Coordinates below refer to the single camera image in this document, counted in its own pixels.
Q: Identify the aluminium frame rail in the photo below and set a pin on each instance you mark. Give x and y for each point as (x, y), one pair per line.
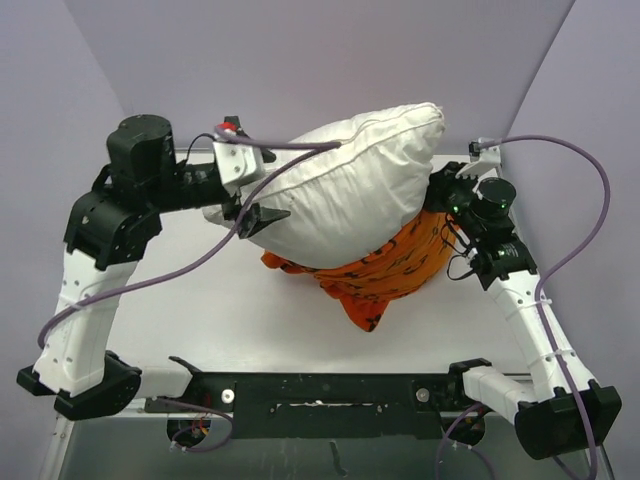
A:
(129, 445)

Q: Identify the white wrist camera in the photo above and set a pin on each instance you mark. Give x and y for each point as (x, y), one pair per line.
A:
(238, 164)
(484, 156)

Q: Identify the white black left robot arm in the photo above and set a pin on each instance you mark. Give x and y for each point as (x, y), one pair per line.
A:
(107, 235)

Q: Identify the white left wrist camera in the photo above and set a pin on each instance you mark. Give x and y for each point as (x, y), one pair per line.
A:
(238, 164)

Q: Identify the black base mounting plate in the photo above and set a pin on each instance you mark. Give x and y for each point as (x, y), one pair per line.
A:
(325, 406)

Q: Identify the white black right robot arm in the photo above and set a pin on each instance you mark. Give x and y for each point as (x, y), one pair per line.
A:
(564, 409)

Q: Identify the orange patterned plush pillowcase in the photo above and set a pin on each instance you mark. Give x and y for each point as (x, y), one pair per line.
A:
(401, 267)

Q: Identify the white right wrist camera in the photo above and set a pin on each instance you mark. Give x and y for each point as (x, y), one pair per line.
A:
(484, 156)

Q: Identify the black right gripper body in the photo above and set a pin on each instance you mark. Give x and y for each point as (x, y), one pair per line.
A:
(452, 194)

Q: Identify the white pillow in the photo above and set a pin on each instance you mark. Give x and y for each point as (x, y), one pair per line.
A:
(348, 202)

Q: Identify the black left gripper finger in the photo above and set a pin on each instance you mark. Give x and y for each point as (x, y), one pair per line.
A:
(233, 125)
(257, 218)

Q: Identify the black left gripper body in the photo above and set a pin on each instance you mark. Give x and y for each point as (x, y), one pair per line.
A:
(232, 209)

